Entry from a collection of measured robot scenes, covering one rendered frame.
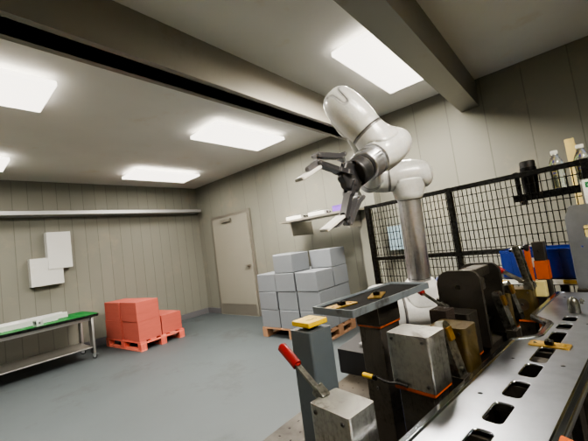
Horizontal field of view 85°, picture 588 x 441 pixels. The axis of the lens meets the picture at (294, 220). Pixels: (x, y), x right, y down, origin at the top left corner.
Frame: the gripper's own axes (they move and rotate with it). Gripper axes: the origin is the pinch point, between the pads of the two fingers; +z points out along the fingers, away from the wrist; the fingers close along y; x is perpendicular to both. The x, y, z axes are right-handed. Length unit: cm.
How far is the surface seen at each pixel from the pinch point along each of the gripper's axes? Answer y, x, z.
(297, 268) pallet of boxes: -156, -309, -166
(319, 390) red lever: -25.5, 11.7, 27.0
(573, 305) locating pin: -70, 26, -55
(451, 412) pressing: -39.2, 25.5, 13.0
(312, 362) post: -28.4, 1.7, 21.1
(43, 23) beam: 123, -148, -7
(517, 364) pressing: -51, 27, -11
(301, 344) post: -25.3, -1.4, 19.9
